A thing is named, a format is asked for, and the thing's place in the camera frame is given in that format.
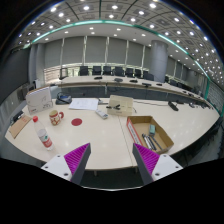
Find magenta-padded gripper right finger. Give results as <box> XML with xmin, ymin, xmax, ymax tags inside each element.
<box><xmin>132</xmin><ymin>143</ymin><xmax>184</xmax><ymax>186</ymax></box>

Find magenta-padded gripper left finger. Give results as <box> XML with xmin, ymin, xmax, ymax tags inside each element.
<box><xmin>40</xmin><ymin>142</ymin><xmax>92</xmax><ymax>186</ymax></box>

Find teal eraser block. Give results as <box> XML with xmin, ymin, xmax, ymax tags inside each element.
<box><xmin>148</xmin><ymin>124</ymin><xmax>157</xmax><ymax>136</ymax></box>

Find red floral ceramic mug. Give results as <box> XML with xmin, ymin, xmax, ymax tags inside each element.
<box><xmin>48</xmin><ymin>109</ymin><xmax>65</xmax><ymax>127</ymax></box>

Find black handheld device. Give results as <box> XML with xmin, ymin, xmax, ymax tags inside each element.
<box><xmin>167</xmin><ymin>100</ymin><xmax>180</xmax><ymax>112</ymax></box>

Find white copy paper box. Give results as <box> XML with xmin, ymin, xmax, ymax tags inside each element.
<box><xmin>25</xmin><ymin>85</ymin><xmax>54</xmax><ymax>116</ymax></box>

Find white remote control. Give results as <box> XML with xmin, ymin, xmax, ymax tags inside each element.
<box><xmin>94</xmin><ymin>108</ymin><xmax>109</xmax><ymax>120</ymax></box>

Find ceiling lights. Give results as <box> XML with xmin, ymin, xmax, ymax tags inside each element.
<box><xmin>13</xmin><ymin>0</ymin><xmax>224</xmax><ymax>81</ymax></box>

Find brown cardboard sheet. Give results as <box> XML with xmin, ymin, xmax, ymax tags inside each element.
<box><xmin>8</xmin><ymin>114</ymin><xmax>33</xmax><ymax>140</ymax></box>

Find clear red-capped water bottle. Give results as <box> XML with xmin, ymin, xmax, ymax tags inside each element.
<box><xmin>32</xmin><ymin>115</ymin><xmax>55</xmax><ymax>151</ymax></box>

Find black desk phone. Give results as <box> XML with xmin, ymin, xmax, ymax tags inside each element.
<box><xmin>55</xmin><ymin>91</ymin><xmax>73</xmax><ymax>106</ymax></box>

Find black binder clips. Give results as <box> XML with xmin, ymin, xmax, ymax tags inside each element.
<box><xmin>105</xmin><ymin>104</ymin><xmax>122</xmax><ymax>111</ymax></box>

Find small black device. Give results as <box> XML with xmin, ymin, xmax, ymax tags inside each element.
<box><xmin>11</xmin><ymin>110</ymin><xmax>25</xmax><ymax>124</ymax></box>

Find flat round red coaster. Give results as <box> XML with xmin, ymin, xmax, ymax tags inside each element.
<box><xmin>70</xmin><ymin>117</ymin><xmax>83</xmax><ymax>127</ymax></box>

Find open cardboard box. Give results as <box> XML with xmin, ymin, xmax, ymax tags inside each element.
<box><xmin>125</xmin><ymin>115</ymin><xmax>175</xmax><ymax>155</ymax></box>

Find beige desk organizer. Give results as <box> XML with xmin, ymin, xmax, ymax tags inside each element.
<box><xmin>106</xmin><ymin>94</ymin><xmax>134</xmax><ymax>117</ymax></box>

